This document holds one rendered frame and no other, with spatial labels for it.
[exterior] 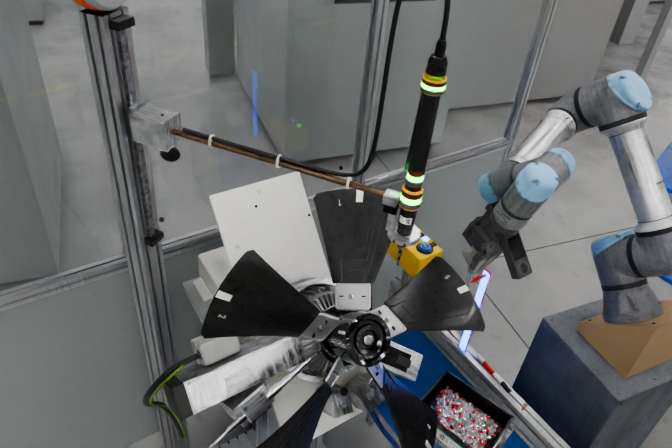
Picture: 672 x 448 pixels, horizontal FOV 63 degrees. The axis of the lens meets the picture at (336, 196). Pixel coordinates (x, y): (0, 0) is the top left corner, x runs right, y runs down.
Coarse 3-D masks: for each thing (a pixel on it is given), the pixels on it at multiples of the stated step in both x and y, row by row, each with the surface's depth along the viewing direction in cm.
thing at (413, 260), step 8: (392, 248) 181; (408, 248) 174; (416, 248) 174; (432, 248) 174; (440, 248) 175; (392, 256) 182; (408, 256) 174; (416, 256) 171; (424, 256) 171; (432, 256) 172; (440, 256) 175; (400, 264) 179; (408, 264) 175; (416, 264) 171; (424, 264) 172; (408, 272) 176; (416, 272) 173
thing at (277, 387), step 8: (312, 360) 131; (296, 368) 129; (288, 376) 128; (280, 384) 127; (272, 392) 125; (240, 416) 122; (232, 424) 121; (240, 424) 122; (224, 432) 120; (216, 440) 119
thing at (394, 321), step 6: (384, 306) 138; (372, 312) 136; (384, 312) 136; (390, 312) 136; (384, 318) 135; (390, 318) 135; (396, 318) 135; (390, 324) 133; (396, 324) 133; (402, 324) 133; (390, 330) 132; (396, 330) 132; (402, 330) 132
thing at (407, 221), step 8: (440, 40) 92; (440, 48) 93; (432, 56) 94; (440, 56) 93; (432, 64) 94; (440, 64) 93; (432, 72) 94; (440, 72) 94; (400, 208) 114; (400, 216) 114; (408, 216) 113; (400, 224) 115; (408, 224) 114; (400, 232) 116; (408, 232) 116
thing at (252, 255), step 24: (240, 264) 113; (264, 264) 115; (240, 288) 115; (264, 288) 116; (288, 288) 117; (216, 312) 116; (240, 312) 118; (264, 312) 119; (288, 312) 120; (312, 312) 121; (216, 336) 119; (288, 336) 126
